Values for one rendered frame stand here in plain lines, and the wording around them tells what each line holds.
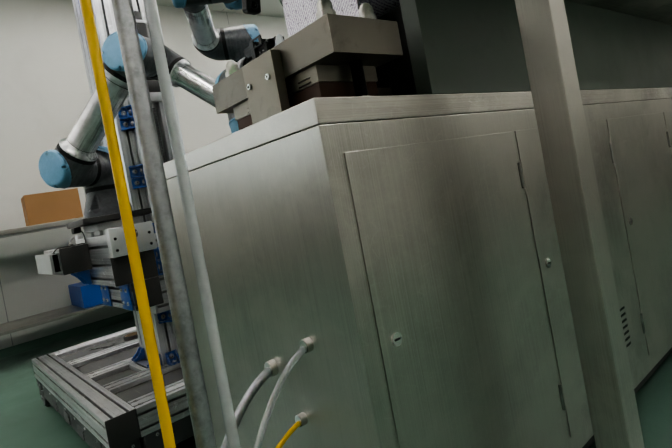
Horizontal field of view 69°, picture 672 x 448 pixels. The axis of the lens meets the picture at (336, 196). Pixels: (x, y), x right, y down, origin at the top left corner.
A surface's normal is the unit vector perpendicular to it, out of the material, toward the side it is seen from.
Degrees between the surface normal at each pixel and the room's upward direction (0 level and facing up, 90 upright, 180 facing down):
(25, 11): 90
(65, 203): 90
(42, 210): 90
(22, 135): 90
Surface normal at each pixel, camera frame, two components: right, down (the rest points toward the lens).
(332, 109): 0.63, -0.11
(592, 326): -0.75, 0.15
